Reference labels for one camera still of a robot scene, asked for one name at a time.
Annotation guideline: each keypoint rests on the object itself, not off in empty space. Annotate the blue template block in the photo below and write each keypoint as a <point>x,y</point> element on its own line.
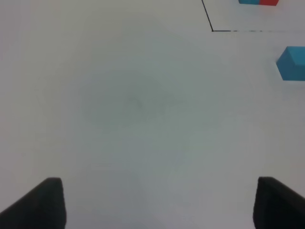
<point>252,2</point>

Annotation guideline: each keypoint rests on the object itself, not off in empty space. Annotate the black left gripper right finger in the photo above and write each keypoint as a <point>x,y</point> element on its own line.
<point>277,206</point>

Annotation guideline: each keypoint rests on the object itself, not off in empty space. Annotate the red template block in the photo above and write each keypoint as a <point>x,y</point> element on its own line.
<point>268,2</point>

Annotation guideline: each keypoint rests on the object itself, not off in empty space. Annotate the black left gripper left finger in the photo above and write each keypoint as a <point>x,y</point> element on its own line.
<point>41,208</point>

